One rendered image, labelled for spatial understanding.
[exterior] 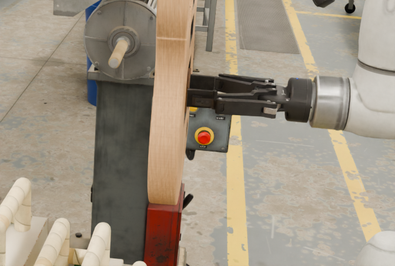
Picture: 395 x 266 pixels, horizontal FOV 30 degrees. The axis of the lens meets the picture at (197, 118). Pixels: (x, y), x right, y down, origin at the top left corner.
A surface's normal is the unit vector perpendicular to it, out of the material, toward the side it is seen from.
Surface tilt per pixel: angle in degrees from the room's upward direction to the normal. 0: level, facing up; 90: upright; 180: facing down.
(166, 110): 64
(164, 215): 90
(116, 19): 82
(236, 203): 0
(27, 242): 0
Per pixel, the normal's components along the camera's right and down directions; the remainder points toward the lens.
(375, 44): -0.68, 0.26
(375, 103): -0.18, 0.21
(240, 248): 0.09, -0.93
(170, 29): -0.07, 0.66
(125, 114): -0.04, 0.37
